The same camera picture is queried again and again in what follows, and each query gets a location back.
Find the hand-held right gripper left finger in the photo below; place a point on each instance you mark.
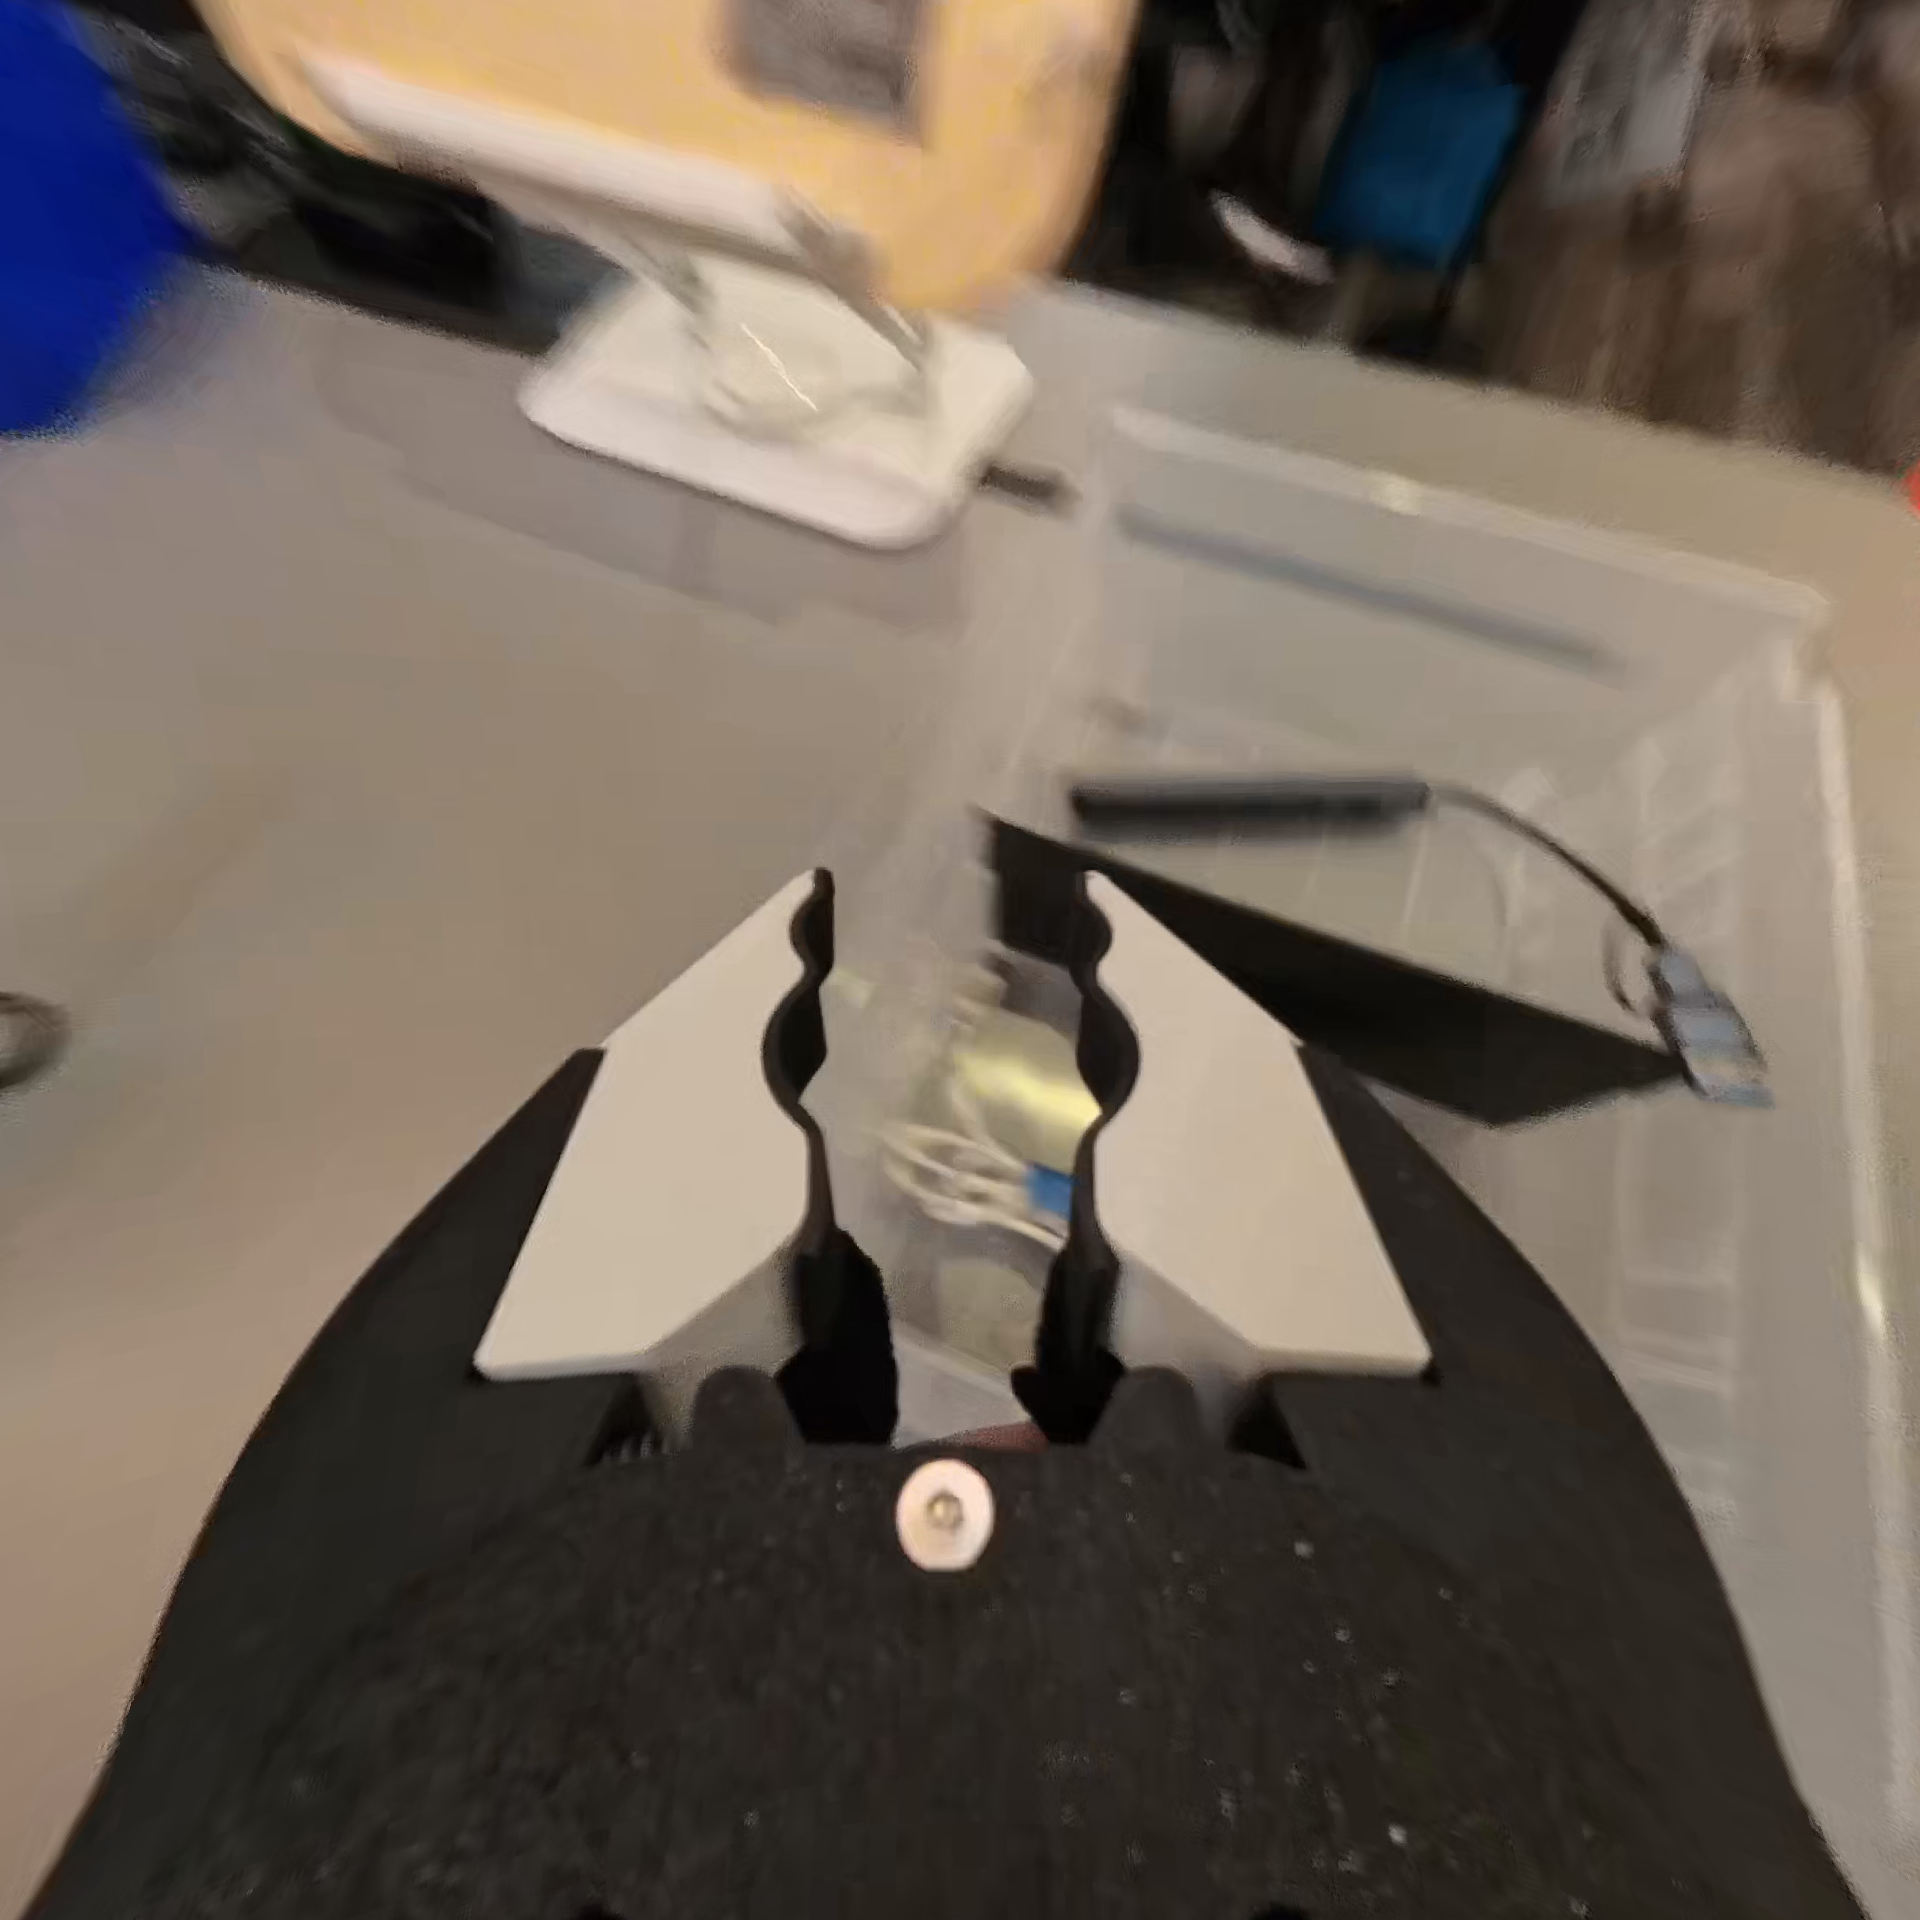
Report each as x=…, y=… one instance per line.
x=662, y=1202

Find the blue plastic bin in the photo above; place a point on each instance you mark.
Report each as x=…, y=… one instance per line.
x=76, y=224

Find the grey usb hub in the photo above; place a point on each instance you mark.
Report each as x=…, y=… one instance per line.
x=1245, y=799

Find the black divider panel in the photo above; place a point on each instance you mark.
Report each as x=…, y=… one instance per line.
x=1425, y=1020

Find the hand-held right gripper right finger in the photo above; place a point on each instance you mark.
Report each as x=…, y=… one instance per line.
x=1260, y=1202

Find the wooden book stand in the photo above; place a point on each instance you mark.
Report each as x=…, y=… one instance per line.
x=781, y=405

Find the grey perforated panel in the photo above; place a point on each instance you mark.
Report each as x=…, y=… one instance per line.
x=1622, y=90

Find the clear plastic bin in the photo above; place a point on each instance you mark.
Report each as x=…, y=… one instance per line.
x=1725, y=1350

